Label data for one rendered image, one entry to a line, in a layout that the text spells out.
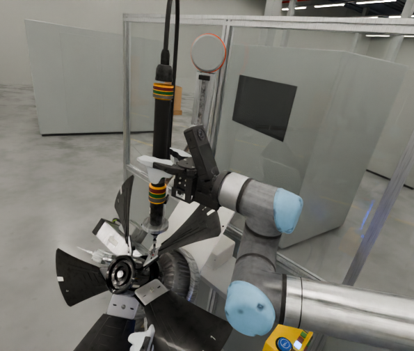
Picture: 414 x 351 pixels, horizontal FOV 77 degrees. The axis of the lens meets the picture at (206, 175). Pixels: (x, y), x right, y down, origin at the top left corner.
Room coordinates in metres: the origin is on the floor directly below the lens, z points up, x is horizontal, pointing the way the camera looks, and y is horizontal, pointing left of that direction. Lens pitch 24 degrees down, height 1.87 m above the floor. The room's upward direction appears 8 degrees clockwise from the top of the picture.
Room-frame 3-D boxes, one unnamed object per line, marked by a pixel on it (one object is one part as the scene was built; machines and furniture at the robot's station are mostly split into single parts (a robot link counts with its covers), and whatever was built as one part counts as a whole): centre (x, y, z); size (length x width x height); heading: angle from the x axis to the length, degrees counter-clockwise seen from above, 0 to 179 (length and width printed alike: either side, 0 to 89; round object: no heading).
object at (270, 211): (0.44, -0.13, 1.62); 0.11 x 0.08 x 0.09; 61
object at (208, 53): (1.30, 0.07, 1.88); 0.17 x 0.15 x 0.16; 51
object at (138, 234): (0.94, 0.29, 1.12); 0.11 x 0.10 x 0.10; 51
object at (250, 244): (0.43, -0.12, 1.52); 0.11 x 0.08 x 0.11; 168
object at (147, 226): (0.59, 0.12, 1.48); 0.09 x 0.07 x 0.10; 176
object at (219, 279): (1.08, -0.14, 0.85); 0.36 x 0.24 x 0.03; 51
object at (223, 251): (1.15, -0.10, 0.92); 0.17 x 0.16 x 0.11; 141
